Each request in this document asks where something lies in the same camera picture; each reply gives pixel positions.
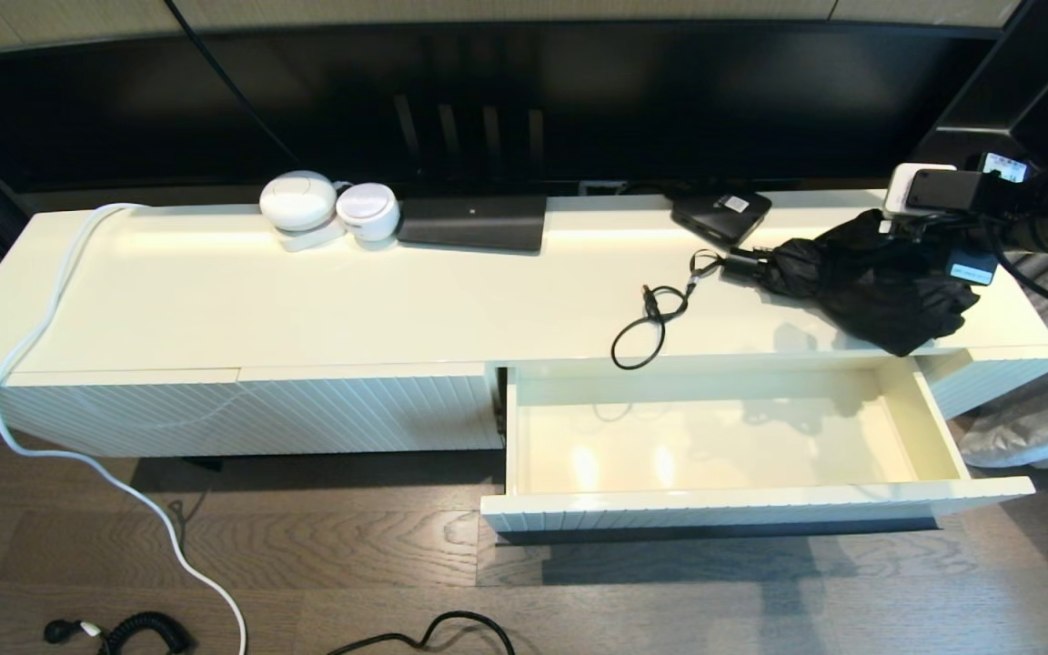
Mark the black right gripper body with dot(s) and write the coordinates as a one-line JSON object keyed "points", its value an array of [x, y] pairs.
{"points": [[979, 246]]}

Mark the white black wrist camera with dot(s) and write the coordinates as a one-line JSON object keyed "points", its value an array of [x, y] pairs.
{"points": [[933, 191]]}

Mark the white tv cabinet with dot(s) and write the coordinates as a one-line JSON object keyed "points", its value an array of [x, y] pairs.
{"points": [[306, 300]]}

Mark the black wall shelf unit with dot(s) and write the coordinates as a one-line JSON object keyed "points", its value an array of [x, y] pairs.
{"points": [[970, 118]]}

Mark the black umbrella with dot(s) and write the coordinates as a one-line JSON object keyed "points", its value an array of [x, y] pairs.
{"points": [[879, 291]]}

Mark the small white round device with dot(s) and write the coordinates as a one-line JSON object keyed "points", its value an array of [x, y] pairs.
{"points": [[367, 211]]}

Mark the large white round device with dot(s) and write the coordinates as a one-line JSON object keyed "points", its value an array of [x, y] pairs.
{"points": [[298, 202]]}

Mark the grey curtain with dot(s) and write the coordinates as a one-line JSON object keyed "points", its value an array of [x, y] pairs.
{"points": [[1033, 409]]}

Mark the black set-top box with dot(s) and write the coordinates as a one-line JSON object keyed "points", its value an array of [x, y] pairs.
{"points": [[715, 216]]}

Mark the black television screen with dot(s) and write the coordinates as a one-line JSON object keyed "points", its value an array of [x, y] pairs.
{"points": [[670, 100]]}

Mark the white fluted drawer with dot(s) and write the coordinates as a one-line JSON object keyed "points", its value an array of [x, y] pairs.
{"points": [[715, 446]]}

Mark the black router with antennas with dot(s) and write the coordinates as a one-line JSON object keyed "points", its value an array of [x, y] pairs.
{"points": [[474, 223]]}

